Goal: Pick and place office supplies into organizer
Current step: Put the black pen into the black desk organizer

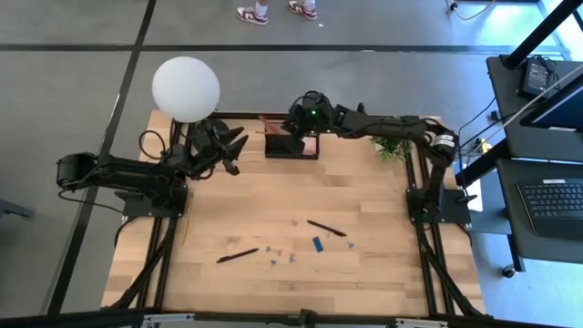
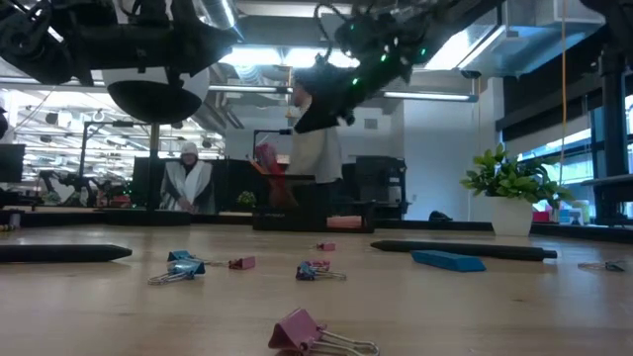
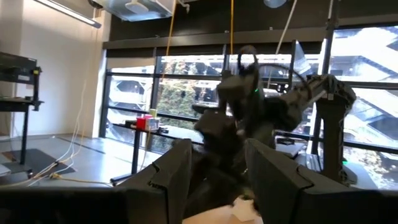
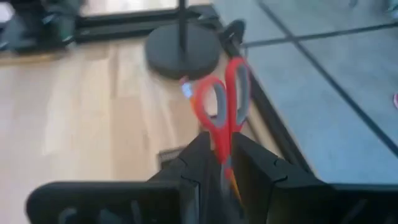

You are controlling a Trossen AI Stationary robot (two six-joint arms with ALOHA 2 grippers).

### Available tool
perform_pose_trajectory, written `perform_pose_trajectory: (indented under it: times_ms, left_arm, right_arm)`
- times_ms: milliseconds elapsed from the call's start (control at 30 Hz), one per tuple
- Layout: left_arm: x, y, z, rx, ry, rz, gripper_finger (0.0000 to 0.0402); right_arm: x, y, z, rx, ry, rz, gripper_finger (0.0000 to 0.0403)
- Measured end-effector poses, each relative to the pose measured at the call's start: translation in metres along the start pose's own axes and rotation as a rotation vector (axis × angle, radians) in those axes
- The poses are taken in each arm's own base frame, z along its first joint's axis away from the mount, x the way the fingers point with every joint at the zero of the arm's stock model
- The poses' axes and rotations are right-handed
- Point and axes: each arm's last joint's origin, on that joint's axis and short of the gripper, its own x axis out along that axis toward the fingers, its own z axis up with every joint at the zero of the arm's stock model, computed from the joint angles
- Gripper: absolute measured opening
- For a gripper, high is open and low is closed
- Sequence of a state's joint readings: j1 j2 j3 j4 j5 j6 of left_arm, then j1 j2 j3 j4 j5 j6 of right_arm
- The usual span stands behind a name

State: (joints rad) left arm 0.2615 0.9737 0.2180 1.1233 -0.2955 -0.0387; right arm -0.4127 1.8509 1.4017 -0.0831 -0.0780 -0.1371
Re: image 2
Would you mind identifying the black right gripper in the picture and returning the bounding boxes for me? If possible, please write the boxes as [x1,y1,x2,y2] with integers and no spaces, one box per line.
[294,66,358,134]

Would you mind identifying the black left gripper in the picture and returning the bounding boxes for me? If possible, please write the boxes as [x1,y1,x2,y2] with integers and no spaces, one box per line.
[170,19,243,70]

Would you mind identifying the pink sticky note pad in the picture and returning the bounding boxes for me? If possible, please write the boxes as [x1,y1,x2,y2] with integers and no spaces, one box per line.
[325,216,364,229]

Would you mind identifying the long black pen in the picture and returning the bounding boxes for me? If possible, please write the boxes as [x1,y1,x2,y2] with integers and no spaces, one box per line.
[370,239,559,262]

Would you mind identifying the blue eraser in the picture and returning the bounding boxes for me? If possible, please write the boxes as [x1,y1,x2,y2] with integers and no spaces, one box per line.
[409,249,488,274]

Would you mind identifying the blue binder clip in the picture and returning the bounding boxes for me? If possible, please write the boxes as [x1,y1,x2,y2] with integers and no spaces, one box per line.
[146,259,207,287]
[295,261,347,282]
[166,249,199,263]

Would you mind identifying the thick black marker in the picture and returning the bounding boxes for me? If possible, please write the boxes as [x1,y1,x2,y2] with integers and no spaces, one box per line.
[0,243,134,264]

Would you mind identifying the black mesh desk organizer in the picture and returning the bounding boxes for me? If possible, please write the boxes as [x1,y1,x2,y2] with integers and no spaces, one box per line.
[252,172,376,234]

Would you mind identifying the person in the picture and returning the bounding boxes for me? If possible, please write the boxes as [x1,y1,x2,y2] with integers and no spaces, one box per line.
[285,83,344,222]
[158,141,217,214]

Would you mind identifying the white globe table lamp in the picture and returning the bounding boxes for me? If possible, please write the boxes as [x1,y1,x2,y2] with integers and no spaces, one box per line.
[101,66,212,227]

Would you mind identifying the black background cabinet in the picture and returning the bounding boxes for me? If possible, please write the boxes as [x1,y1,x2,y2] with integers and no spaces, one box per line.
[341,155,409,220]

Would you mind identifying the black room partition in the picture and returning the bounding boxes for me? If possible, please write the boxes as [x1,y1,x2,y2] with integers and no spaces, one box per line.
[131,156,256,217]

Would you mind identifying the background robot arms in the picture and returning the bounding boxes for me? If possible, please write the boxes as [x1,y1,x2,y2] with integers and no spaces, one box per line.
[39,170,133,209]

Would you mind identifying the green plant in white pot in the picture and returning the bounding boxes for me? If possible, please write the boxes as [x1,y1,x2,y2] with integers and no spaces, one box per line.
[459,143,575,237]

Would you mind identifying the black computer monitor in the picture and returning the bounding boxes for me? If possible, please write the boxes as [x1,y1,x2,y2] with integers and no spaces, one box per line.
[0,142,26,184]

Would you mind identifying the pale green container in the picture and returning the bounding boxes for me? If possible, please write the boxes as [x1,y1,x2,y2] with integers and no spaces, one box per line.
[568,199,592,224]

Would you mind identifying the black room pillar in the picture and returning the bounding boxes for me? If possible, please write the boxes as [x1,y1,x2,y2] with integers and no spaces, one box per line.
[591,44,633,227]

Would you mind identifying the teal binder clip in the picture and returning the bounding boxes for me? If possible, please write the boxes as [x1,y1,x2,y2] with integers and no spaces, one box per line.
[577,260,627,273]

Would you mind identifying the black background camera frame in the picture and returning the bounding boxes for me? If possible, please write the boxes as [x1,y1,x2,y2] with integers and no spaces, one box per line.
[252,128,294,149]

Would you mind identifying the black aluminium table frame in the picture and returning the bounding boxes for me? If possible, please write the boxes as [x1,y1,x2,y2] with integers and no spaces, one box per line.
[0,207,633,244]

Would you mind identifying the yellow hanging cord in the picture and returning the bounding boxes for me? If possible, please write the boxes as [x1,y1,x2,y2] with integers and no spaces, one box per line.
[557,0,569,185]

